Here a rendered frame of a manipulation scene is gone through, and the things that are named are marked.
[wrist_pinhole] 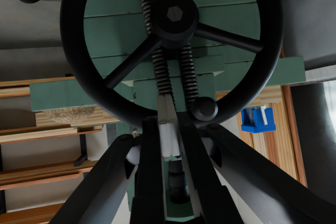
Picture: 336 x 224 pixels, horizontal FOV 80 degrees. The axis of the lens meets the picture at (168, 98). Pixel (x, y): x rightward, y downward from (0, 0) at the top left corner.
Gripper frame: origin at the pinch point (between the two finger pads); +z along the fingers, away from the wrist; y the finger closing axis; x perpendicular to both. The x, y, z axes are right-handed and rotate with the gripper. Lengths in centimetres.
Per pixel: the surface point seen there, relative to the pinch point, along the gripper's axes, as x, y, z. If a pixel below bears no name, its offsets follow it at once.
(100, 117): -14.1, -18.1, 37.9
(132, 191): -48, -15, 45
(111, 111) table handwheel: -0.8, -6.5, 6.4
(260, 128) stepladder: -56, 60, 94
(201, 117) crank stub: -0.4, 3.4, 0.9
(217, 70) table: 0.6, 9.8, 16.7
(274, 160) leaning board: -120, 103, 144
